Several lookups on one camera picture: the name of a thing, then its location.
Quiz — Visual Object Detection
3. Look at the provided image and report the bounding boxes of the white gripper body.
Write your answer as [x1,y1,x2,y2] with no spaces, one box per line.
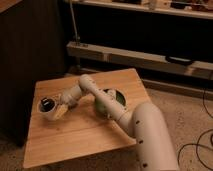
[60,85,83,107]

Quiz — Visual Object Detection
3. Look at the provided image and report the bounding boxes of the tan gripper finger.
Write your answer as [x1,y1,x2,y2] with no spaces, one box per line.
[50,96,61,104]
[54,104,68,120]

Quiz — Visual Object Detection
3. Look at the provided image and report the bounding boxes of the white ceramic cup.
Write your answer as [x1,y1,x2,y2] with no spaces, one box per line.
[37,97,62,121]

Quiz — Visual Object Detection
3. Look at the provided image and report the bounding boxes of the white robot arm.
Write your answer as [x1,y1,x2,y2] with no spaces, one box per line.
[52,74,179,171]

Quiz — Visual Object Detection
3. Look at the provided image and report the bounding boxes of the black object in cup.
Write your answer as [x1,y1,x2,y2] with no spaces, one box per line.
[41,98,54,112]

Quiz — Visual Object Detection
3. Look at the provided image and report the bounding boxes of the wooden table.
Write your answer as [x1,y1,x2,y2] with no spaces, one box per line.
[22,68,152,170]

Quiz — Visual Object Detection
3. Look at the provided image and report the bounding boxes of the white bottle in bowl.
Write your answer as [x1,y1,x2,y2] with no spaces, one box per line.
[107,89,116,99]

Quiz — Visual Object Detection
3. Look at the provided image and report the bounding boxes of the green bowl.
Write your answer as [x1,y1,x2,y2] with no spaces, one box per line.
[94,89,126,119]

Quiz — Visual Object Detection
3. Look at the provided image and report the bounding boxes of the metal pole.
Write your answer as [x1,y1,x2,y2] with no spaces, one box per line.
[69,0,80,45]

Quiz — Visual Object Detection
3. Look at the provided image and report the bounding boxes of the upper wooden shelf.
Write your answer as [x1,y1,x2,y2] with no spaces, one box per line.
[63,0,213,20]

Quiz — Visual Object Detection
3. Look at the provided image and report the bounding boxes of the wooden shelf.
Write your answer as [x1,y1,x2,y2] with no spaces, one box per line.
[66,42,213,79]
[63,0,213,20]

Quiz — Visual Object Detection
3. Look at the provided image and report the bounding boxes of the lower wooden shelf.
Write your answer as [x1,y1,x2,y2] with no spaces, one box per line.
[66,42,213,79]

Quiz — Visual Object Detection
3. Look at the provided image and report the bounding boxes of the black handle on shelf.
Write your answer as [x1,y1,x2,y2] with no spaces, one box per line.
[165,56,195,66]

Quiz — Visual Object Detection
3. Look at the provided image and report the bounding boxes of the black cable on floor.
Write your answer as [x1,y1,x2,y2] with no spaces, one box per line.
[176,87,213,168]

